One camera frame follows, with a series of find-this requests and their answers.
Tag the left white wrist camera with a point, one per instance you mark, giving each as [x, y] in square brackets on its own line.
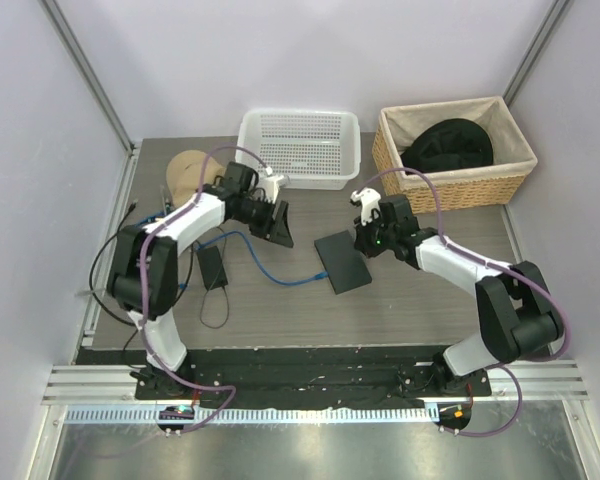
[271, 186]

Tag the white plastic basket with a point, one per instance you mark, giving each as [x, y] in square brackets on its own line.
[315, 149]

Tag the black power adapter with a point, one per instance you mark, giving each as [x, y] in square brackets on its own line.
[212, 268]

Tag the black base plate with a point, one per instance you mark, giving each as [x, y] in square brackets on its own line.
[309, 377]

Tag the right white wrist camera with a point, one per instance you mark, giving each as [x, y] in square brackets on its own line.
[367, 199]

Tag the aluminium rail frame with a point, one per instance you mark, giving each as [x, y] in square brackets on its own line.
[106, 394]

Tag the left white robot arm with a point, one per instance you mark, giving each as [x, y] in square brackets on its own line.
[144, 273]

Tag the black cap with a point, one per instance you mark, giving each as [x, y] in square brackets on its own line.
[450, 145]

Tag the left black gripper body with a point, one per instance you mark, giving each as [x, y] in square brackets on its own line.
[259, 217]

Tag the black network switch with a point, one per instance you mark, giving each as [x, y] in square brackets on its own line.
[344, 265]

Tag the wicker basket with liner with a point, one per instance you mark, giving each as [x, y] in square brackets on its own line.
[514, 159]

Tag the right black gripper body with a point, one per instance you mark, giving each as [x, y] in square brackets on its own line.
[376, 238]

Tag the beige cap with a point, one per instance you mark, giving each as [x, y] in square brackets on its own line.
[183, 175]

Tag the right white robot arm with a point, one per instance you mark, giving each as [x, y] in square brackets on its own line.
[516, 317]

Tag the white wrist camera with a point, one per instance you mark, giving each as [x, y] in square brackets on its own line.
[271, 186]
[367, 199]

